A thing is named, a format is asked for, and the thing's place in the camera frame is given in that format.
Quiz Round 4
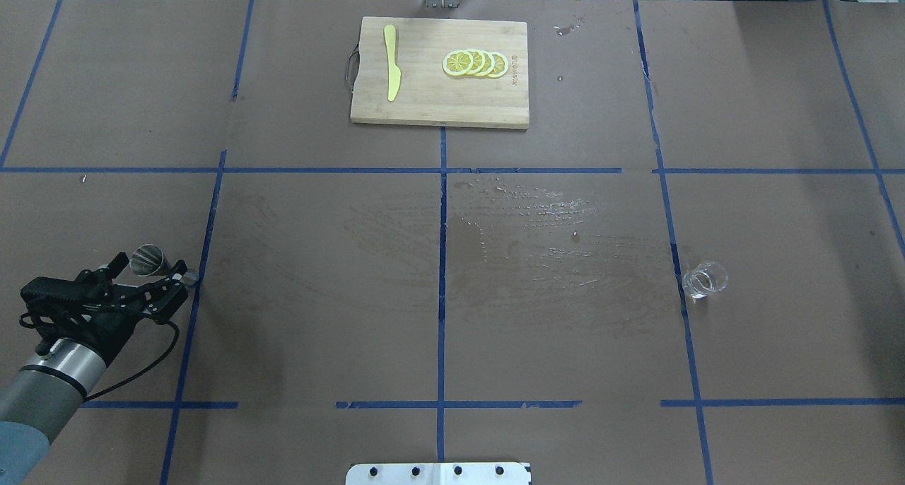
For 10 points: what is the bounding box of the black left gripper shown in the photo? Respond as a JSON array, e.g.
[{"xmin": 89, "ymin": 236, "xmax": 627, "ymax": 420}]
[{"xmin": 20, "ymin": 252, "xmax": 200, "ymax": 351}]

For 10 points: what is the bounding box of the steel jigger measuring cup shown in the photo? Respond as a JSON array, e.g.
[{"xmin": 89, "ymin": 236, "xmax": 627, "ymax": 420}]
[{"xmin": 129, "ymin": 244, "xmax": 199, "ymax": 288}]

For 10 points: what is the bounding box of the small glass beaker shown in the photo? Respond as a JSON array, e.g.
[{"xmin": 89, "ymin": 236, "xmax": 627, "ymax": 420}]
[{"xmin": 682, "ymin": 260, "xmax": 728, "ymax": 299}]

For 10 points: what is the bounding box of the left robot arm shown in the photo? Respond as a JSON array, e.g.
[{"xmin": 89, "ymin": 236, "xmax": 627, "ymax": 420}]
[{"xmin": 1, "ymin": 245, "xmax": 199, "ymax": 484}]

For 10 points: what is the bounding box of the yellow plastic knife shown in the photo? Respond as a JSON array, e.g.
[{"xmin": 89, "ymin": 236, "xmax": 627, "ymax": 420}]
[{"xmin": 383, "ymin": 24, "xmax": 403, "ymax": 102}]

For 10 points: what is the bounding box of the bamboo cutting board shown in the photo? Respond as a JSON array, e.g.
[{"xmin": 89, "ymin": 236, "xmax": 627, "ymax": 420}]
[{"xmin": 350, "ymin": 16, "xmax": 530, "ymax": 130}]

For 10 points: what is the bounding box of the front lemon slice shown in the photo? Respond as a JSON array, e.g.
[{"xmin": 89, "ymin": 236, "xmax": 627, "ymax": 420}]
[{"xmin": 442, "ymin": 49, "xmax": 473, "ymax": 77}]

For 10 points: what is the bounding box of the lemon slice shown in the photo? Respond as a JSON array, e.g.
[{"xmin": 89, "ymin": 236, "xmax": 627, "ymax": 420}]
[
  {"xmin": 442, "ymin": 49, "xmax": 473, "ymax": 77},
  {"xmin": 486, "ymin": 52, "xmax": 510, "ymax": 79},
  {"xmin": 475, "ymin": 51, "xmax": 496, "ymax": 77},
  {"xmin": 465, "ymin": 48, "xmax": 488, "ymax": 76}
]

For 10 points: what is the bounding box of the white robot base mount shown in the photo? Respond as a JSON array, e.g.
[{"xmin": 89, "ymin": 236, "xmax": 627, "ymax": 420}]
[{"xmin": 344, "ymin": 462, "xmax": 532, "ymax": 484}]

